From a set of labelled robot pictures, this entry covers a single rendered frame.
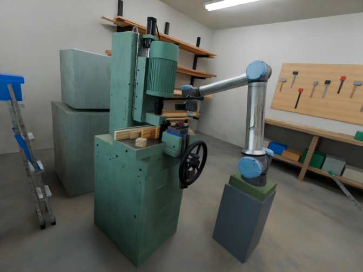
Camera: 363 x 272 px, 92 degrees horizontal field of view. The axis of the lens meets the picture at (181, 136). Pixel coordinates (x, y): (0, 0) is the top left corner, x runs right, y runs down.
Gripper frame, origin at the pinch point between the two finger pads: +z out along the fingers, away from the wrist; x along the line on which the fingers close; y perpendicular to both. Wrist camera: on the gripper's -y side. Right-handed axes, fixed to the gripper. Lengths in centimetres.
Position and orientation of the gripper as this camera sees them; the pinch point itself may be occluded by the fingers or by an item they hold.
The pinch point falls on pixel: (188, 106)
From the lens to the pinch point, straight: 119.5
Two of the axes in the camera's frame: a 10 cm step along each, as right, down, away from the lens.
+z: 0.7, 1.6, -9.9
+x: 0.2, 9.9, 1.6
